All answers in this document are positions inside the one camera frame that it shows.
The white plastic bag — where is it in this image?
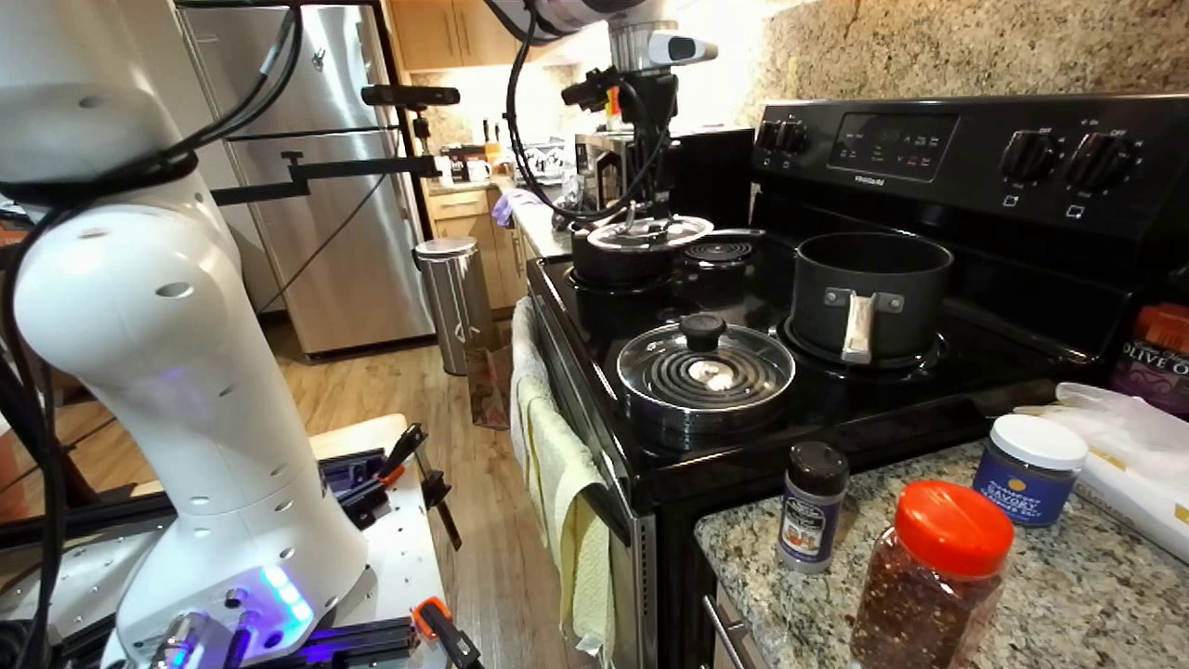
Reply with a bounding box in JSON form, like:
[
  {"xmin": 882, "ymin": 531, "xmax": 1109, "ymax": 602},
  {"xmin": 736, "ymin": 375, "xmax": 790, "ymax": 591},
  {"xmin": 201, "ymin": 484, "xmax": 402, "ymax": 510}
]
[{"xmin": 1015, "ymin": 379, "xmax": 1189, "ymax": 570}]

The black clamp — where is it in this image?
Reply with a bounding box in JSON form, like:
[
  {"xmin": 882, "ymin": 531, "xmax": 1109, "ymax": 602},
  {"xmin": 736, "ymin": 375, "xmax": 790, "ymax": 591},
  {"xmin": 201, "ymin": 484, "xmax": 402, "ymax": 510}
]
[{"xmin": 417, "ymin": 466, "xmax": 468, "ymax": 554}]

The small black lid spice jar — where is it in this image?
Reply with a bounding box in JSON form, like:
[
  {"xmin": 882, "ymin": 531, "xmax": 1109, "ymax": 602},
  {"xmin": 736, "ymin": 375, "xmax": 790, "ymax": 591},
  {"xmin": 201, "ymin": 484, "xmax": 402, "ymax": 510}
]
[{"xmin": 775, "ymin": 440, "xmax": 853, "ymax": 576}]

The dark pot with long handle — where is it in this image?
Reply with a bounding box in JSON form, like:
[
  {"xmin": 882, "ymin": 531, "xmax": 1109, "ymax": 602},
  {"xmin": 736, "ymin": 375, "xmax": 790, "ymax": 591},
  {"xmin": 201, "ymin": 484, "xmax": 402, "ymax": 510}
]
[{"xmin": 781, "ymin": 228, "xmax": 958, "ymax": 373}]

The stainless steel fridge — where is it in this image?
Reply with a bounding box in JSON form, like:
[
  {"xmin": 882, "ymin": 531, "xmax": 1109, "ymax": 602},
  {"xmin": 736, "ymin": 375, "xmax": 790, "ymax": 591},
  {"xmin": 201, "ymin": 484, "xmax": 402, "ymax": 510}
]
[{"xmin": 183, "ymin": 0, "xmax": 437, "ymax": 362}]

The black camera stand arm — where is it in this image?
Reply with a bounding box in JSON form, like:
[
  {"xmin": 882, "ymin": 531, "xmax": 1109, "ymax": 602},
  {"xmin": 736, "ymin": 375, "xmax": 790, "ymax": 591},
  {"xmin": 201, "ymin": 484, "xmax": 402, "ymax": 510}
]
[{"xmin": 207, "ymin": 0, "xmax": 447, "ymax": 245}]

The brown wooden wall cabinet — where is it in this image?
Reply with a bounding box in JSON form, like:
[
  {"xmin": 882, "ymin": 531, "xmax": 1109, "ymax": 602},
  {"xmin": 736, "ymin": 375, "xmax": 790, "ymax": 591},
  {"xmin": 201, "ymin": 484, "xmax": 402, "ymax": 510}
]
[{"xmin": 383, "ymin": 0, "xmax": 532, "ymax": 75}]

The purple food package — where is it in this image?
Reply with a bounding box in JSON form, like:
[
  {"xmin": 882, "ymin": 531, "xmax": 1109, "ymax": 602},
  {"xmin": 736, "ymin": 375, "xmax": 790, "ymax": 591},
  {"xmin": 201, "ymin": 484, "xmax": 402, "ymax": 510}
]
[{"xmin": 1108, "ymin": 301, "xmax": 1189, "ymax": 420}]

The wooden base cabinet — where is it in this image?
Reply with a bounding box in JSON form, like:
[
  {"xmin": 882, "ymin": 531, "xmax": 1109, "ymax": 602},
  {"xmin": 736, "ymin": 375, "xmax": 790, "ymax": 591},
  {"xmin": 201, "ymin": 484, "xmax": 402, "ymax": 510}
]
[{"xmin": 424, "ymin": 177, "xmax": 537, "ymax": 311}]

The orange handled clamp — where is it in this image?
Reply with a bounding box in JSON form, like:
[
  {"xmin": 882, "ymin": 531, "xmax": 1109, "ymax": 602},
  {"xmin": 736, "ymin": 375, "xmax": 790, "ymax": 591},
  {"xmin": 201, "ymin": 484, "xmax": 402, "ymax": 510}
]
[{"xmin": 411, "ymin": 591, "xmax": 487, "ymax": 669}]

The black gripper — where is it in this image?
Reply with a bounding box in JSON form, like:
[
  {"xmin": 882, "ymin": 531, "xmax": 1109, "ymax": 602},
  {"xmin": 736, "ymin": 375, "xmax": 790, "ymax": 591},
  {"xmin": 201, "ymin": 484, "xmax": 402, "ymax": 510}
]
[{"xmin": 612, "ymin": 67, "xmax": 682, "ymax": 229}]

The steel trash can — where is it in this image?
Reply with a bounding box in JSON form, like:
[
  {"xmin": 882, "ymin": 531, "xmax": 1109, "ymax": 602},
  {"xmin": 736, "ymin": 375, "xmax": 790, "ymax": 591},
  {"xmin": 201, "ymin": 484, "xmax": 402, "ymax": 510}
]
[{"xmin": 409, "ymin": 235, "xmax": 494, "ymax": 379}]

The black stereo camera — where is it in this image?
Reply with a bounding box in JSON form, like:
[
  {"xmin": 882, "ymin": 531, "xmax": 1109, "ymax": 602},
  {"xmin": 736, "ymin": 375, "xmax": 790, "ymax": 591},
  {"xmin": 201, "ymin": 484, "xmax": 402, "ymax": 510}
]
[{"xmin": 357, "ymin": 83, "xmax": 465, "ymax": 111}]

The black camera cable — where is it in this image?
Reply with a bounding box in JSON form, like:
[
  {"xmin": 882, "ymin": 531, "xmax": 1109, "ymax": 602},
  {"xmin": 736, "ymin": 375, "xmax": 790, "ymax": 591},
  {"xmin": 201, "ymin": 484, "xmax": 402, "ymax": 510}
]
[{"xmin": 501, "ymin": 4, "xmax": 595, "ymax": 229}]

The glass lid with black knob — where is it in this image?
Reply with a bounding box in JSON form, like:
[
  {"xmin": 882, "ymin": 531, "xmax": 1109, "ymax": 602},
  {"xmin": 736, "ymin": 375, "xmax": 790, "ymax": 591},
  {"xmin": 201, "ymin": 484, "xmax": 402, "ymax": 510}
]
[{"xmin": 608, "ymin": 311, "xmax": 801, "ymax": 420}]

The yellow white hanging towel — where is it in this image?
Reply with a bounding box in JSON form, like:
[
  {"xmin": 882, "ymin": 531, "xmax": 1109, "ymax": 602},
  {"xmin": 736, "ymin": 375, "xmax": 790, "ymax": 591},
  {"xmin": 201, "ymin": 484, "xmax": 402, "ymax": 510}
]
[{"xmin": 507, "ymin": 292, "xmax": 620, "ymax": 661}]

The black pan under glass lid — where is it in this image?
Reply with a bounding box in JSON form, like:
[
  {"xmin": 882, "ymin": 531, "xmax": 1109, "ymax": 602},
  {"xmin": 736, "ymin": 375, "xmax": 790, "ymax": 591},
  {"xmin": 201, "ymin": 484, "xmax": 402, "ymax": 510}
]
[{"xmin": 612, "ymin": 367, "xmax": 801, "ymax": 458}]

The black kitchen stove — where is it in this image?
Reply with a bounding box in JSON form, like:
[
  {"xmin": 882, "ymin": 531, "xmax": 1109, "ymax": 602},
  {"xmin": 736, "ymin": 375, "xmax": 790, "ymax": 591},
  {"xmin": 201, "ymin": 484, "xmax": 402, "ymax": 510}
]
[{"xmin": 522, "ymin": 89, "xmax": 1189, "ymax": 669}]

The red lid spice jar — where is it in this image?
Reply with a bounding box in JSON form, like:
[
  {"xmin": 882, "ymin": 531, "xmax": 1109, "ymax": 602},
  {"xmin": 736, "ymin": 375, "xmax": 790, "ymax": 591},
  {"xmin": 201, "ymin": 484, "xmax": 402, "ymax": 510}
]
[{"xmin": 848, "ymin": 478, "xmax": 1020, "ymax": 669}]

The white blue-lid container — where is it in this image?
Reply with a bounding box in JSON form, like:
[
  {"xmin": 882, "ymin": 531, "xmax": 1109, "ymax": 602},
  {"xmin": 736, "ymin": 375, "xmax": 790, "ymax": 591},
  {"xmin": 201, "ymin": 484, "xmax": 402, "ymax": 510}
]
[{"xmin": 970, "ymin": 410, "xmax": 1093, "ymax": 534}]

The camera on tripod arm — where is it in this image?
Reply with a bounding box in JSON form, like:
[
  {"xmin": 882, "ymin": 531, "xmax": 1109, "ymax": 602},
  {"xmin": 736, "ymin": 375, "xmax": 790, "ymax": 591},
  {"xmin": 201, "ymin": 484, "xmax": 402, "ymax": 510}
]
[{"xmin": 0, "ymin": 0, "xmax": 309, "ymax": 669}]

